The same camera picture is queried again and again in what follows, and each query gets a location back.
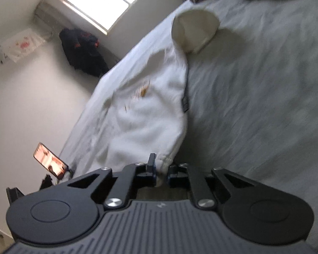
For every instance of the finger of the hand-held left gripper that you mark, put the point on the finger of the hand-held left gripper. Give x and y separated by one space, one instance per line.
47 182

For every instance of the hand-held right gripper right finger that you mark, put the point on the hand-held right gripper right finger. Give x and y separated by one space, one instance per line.
171 177

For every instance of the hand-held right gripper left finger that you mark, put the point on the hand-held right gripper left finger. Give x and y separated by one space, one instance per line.
153 174

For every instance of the white hooded sweatshirt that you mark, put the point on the white hooded sweatshirt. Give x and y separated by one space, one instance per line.
148 105

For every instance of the smartphone with lit screen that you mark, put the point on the smartphone with lit screen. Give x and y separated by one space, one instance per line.
49 161

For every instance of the bed with grey sheet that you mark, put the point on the bed with grey sheet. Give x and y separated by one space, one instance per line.
254 98

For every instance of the dark hanging jacket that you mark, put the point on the dark hanging jacket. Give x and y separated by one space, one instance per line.
82 53

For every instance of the white printed plastic bag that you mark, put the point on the white printed plastic bag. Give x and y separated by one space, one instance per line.
18 47

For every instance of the bright window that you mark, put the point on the bright window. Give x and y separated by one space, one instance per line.
103 0

